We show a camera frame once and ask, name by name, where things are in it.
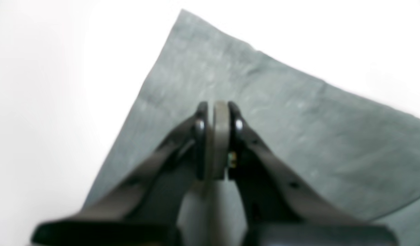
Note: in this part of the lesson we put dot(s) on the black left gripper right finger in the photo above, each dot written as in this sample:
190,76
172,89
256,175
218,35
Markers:
279,207

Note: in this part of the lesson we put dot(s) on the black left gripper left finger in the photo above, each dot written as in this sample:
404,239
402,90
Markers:
143,209

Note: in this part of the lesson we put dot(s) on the dark grey t-shirt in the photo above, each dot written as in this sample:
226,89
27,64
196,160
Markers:
362,156

